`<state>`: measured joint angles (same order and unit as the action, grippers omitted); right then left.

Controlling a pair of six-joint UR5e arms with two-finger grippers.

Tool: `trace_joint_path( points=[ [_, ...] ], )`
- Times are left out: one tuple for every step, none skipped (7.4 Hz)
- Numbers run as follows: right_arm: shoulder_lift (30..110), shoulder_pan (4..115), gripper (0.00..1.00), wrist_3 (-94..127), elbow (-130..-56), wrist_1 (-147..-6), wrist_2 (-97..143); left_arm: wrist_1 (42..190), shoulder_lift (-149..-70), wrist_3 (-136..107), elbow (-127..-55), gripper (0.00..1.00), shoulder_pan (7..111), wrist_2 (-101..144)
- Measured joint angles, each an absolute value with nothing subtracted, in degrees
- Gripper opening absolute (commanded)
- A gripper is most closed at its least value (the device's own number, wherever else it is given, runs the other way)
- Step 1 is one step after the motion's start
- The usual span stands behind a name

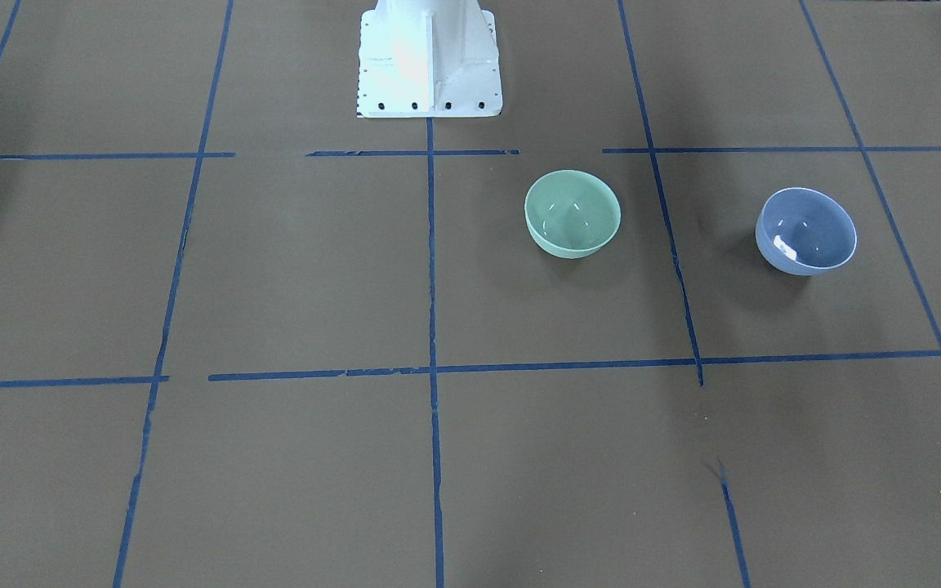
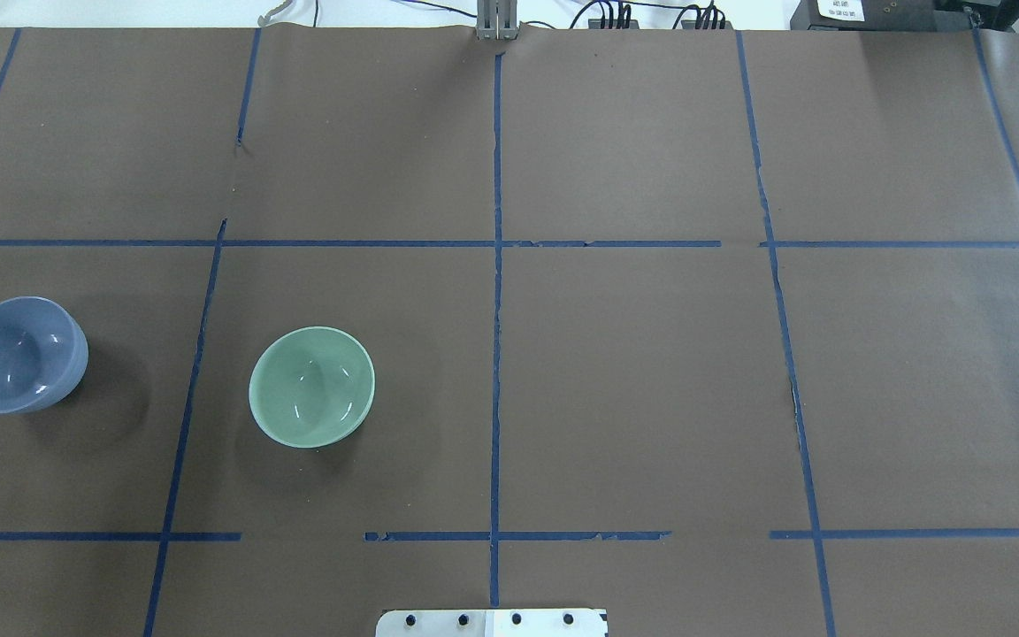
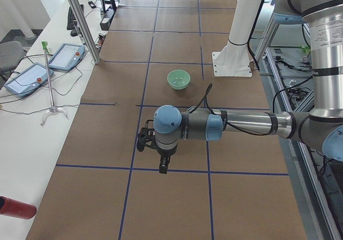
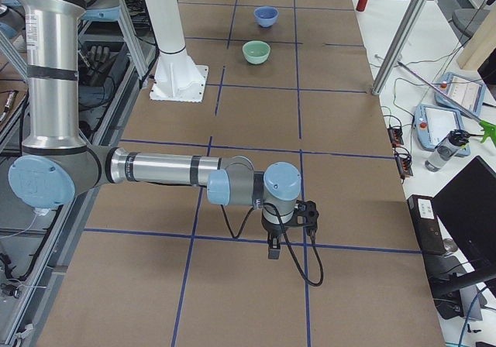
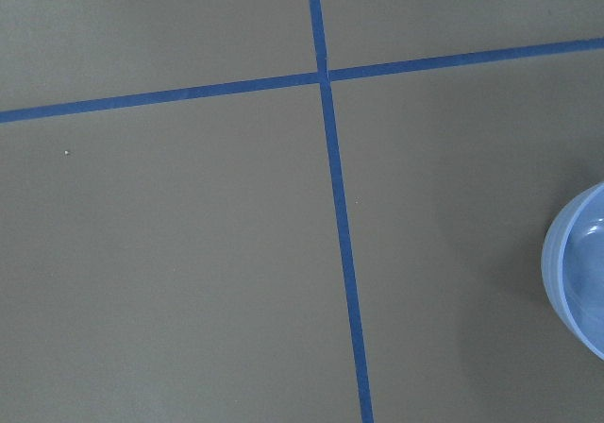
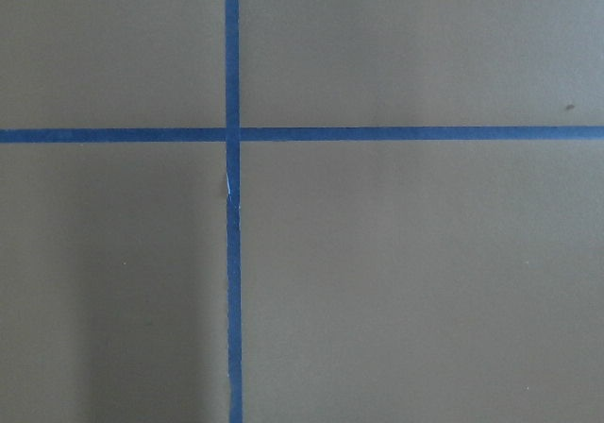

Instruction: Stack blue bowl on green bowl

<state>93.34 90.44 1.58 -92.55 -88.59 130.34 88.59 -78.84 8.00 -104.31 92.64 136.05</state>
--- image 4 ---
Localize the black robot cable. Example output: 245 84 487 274
220 203 325 287

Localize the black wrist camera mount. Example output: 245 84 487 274
288 200 319 230

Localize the green bowl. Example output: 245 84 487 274
242 40 270 65

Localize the clear water bottle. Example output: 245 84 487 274
424 129 470 172

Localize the near teach pendant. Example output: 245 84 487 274
413 104 464 151

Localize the upper orange connector box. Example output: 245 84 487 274
387 125 404 147

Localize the black monitor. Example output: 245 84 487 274
431 156 495 297

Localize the teach pendant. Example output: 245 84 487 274
436 72 487 115
413 104 464 151

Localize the far teach pendant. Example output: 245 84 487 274
436 72 487 115

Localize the wooden board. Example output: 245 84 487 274
456 7 496 70

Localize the aluminium frame post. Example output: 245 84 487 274
371 0 427 95

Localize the green grabber tool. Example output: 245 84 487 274
398 60 496 144

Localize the orange connector box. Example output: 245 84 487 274
393 146 413 180
387 125 404 147

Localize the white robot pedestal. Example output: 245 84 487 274
145 0 208 103

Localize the black computer box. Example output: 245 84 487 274
407 194 446 256

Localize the lower orange connector box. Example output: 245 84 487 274
393 146 413 180

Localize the grey office chair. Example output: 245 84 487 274
451 9 490 38

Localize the blue bowl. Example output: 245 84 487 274
253 6 279 28

